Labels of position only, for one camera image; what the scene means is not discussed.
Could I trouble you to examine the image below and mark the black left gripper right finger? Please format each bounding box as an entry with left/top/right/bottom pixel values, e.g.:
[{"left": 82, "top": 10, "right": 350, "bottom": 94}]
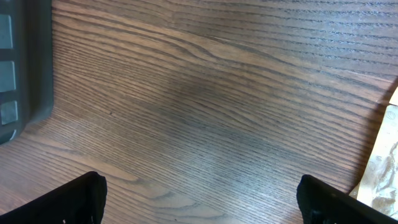
[{"left": 296, "top": 174, "right": 397, "bottom": 224}]

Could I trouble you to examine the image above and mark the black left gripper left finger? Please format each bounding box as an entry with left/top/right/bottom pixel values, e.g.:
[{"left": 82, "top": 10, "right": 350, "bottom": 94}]
[{"left": 1, "top": 171, "right": 107, "bottom": 224}]

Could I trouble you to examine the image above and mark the grey plastic mesh basket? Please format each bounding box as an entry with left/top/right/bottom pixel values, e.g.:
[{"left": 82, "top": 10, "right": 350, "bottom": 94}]
[{"left": 1, "top": 0, "right": 54, "bottom": 144}]

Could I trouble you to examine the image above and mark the brown white snack packet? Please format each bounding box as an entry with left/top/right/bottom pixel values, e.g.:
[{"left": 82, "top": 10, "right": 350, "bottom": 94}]
[{"left": 349, "top": 91, "right": 398, "bottom": 220}]

